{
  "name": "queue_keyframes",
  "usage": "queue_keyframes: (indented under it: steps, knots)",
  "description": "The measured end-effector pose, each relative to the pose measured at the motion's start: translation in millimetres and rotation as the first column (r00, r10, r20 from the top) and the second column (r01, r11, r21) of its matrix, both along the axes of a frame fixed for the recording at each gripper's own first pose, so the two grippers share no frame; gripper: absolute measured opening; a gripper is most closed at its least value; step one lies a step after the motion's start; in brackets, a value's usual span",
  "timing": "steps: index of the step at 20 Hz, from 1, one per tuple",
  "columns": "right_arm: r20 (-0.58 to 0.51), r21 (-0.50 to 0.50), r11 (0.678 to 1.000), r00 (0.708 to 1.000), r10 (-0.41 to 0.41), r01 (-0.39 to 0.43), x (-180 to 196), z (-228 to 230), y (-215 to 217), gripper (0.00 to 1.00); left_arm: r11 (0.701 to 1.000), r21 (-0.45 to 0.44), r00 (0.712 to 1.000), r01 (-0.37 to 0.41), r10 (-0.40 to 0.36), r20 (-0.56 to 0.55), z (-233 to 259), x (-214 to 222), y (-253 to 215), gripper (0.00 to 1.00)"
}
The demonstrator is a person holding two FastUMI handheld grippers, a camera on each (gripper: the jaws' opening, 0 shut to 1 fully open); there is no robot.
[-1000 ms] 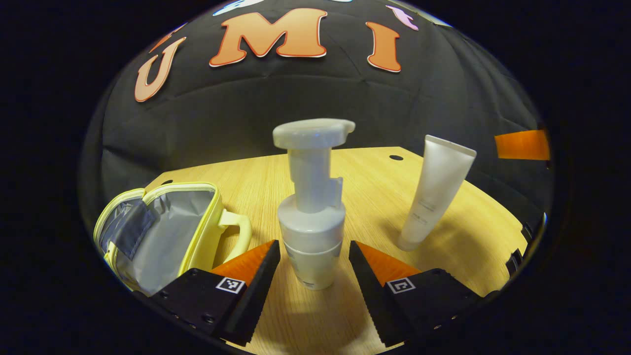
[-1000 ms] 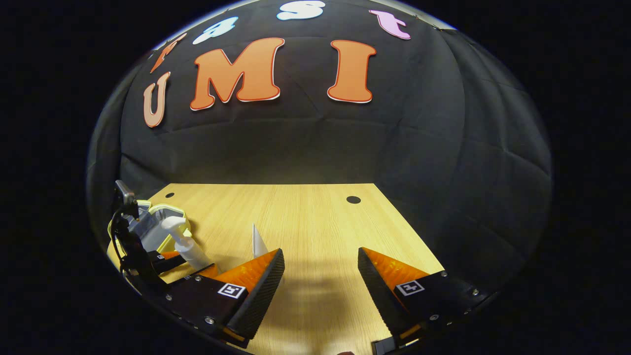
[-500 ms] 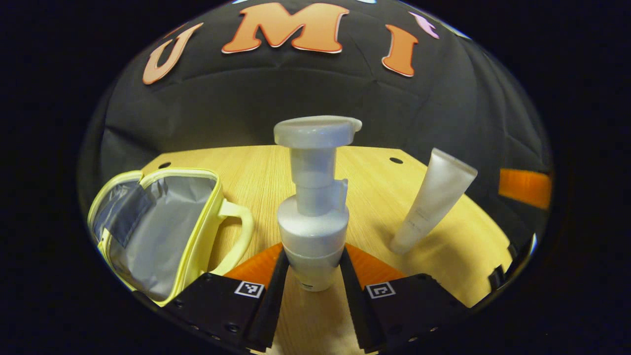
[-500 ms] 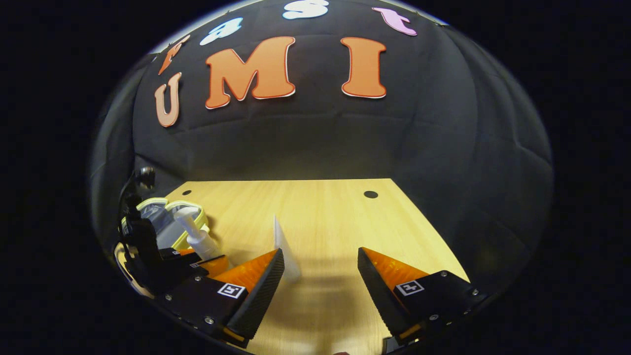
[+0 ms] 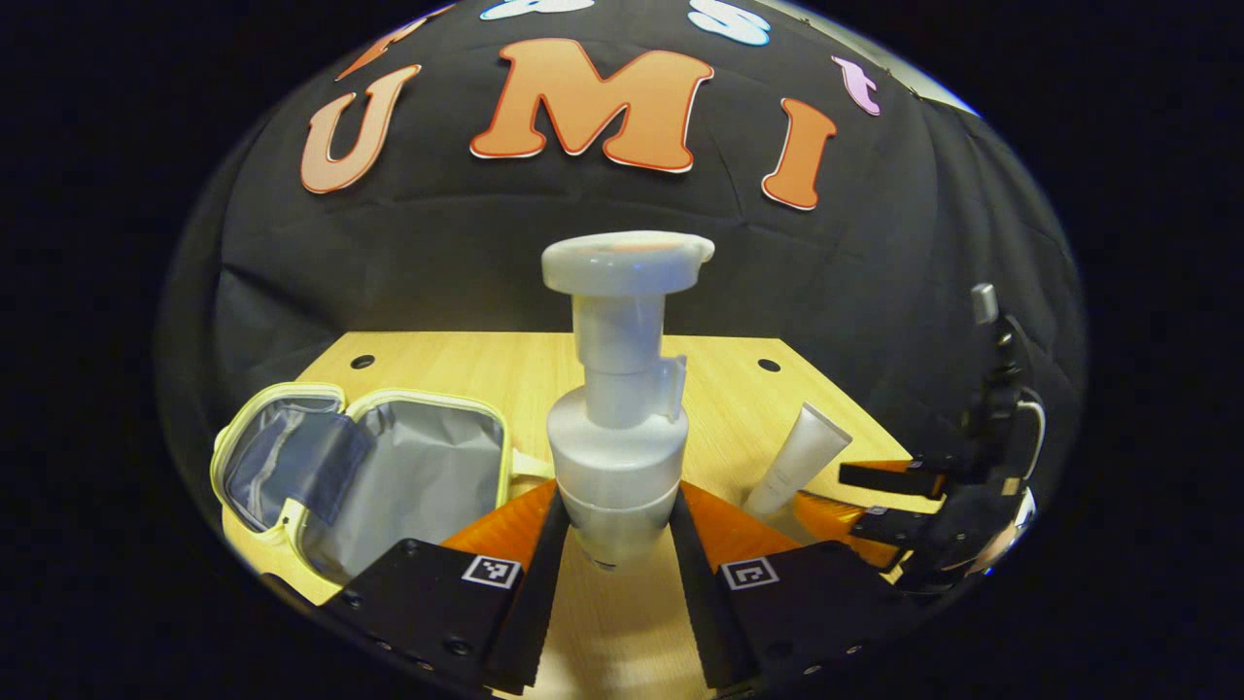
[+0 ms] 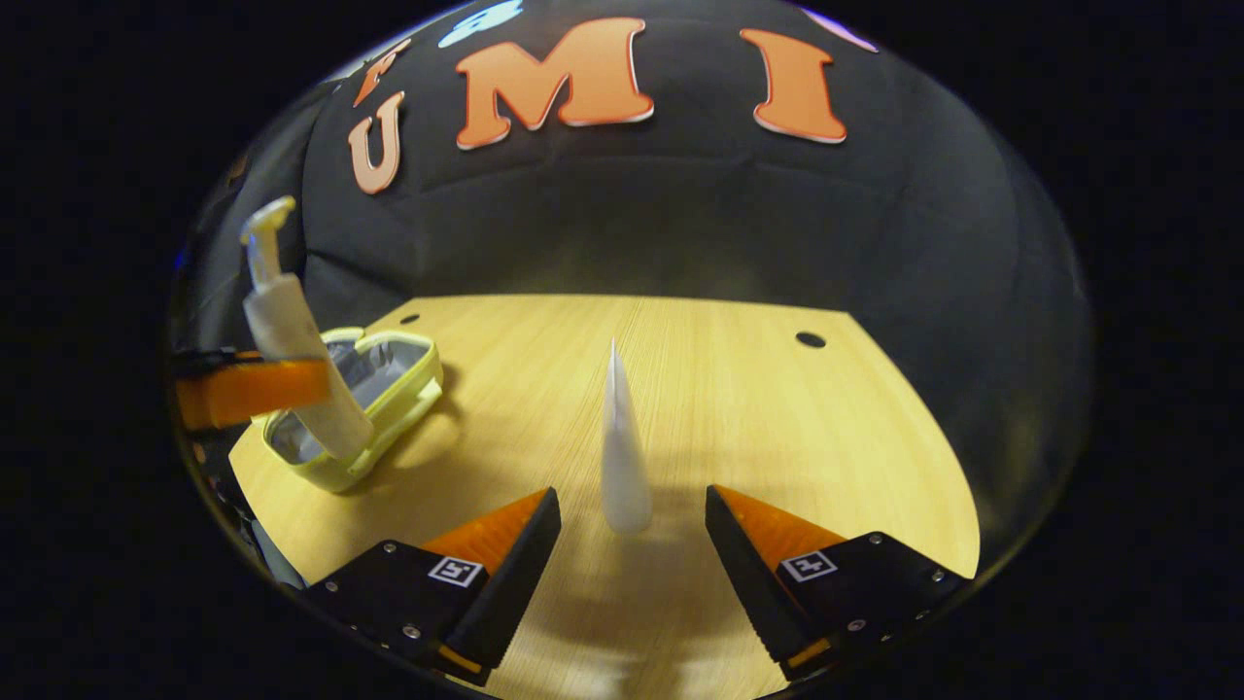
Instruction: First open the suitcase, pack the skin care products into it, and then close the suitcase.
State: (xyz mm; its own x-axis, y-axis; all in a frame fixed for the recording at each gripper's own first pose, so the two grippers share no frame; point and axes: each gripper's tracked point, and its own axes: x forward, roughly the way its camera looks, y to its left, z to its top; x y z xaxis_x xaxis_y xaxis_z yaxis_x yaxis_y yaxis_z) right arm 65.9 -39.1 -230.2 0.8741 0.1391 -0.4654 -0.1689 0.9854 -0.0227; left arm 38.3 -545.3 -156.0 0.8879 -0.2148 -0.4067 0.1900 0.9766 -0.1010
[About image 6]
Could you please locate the white pump bottle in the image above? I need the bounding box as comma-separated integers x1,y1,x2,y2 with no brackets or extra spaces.
239,195,376,461

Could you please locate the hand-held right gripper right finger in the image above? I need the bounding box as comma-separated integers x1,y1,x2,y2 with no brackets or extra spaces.
704,483,973,683

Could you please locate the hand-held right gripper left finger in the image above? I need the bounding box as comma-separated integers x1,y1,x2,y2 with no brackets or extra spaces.
304,486,564,687

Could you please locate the pale yellow suitcase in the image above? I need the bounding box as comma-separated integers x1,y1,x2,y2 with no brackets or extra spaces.
260,327,446,495

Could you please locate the white squeeze tube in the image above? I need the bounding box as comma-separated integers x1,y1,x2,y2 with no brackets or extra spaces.
600,337,655,535

